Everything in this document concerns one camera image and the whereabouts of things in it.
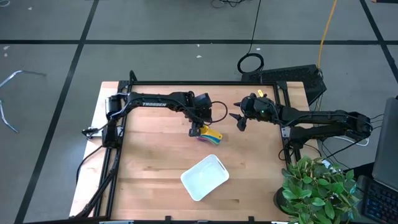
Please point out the yellow tag on gripper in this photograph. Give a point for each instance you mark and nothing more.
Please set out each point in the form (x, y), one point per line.
(260, 93)

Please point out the yellow measuring cup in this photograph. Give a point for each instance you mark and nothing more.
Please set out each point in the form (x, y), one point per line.
(213, 132)

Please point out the black plant pot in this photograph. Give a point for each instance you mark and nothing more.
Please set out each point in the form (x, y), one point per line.
(278, 200)

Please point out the grey laptop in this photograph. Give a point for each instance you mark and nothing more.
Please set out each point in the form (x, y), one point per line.
(387, 146)

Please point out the light blue measuring cup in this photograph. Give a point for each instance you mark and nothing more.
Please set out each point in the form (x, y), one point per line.
(216, 142)

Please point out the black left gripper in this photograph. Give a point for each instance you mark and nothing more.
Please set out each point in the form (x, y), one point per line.
(202, 115)

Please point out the green leafy plant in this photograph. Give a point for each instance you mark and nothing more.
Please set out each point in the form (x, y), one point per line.
(317, 189)

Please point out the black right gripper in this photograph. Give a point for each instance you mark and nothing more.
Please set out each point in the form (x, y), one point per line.
(258, 109)

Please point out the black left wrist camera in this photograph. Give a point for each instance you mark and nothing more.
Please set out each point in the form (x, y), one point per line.
(202, 100)

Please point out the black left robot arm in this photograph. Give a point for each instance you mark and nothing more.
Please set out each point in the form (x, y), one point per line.
(155, 104)

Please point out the black keyboard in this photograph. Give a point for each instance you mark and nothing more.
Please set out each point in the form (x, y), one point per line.
(381, 202)

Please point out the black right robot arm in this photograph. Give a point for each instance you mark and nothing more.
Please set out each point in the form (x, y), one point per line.
(329, 121)

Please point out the white plastic basket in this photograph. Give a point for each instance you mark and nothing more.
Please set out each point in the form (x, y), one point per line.
(203, 178)

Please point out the black aluminium table frame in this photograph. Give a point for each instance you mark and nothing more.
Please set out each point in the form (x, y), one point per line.
(217, 83)

